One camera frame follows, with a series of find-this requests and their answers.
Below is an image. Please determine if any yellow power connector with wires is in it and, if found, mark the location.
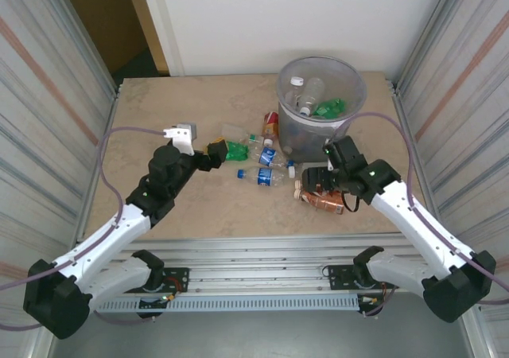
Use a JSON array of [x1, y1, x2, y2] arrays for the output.
[[359, 278, 394, 307], [157, 276, 188, 304]]

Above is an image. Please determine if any grey slotted cable duct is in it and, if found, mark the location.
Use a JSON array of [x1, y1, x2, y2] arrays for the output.
[[58, 296, 361, 314]]

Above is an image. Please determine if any clear plastic trash bin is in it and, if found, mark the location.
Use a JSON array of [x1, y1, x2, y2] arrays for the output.
[[277, 55, 367, 164]]

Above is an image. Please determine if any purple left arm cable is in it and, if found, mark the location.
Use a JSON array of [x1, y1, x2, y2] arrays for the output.
[[0, 126, 166, 331]]

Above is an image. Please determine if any brown wooden door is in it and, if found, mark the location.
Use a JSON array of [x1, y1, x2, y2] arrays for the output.
[[56, 0, 170, 76]]

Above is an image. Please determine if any white door frame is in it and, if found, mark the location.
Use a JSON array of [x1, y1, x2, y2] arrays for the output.
[[137, 0, 187, 77]]

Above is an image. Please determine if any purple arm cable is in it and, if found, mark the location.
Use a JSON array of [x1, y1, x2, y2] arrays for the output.
[[326, 111, 509, 318], [0, 126, 166, 331]]

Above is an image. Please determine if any green plastic soda bottle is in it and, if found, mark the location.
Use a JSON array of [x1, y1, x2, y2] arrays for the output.
[[312, 96, 348, 119], [224, 142, 251, 162]]

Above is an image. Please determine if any aluminium rail frame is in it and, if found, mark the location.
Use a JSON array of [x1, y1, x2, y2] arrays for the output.
[[42, 232, 476, 300]]

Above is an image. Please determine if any red orange juice bottle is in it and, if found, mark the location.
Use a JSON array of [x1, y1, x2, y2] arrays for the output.
[[262, 111, 282, 141]]

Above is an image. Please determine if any clear bottle green white label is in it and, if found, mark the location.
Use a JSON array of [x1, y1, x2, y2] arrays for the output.
[[220, 123, 275, 147]]

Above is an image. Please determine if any crushed clear bottle white cap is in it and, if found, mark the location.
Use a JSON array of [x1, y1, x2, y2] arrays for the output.
[[300, 77, 328, 117]]

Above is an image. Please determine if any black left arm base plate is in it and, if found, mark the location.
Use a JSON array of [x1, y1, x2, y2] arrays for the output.
[[119, 267, 190, 294]]

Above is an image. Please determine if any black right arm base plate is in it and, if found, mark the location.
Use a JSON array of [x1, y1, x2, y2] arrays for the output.
[[328, 263, 401, 291]]

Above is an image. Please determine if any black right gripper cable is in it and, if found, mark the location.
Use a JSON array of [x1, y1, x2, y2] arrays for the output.
[[341, 190, 361, 214]]

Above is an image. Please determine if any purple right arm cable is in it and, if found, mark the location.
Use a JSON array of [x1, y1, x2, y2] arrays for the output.
[[326, 111, 509, 318]]

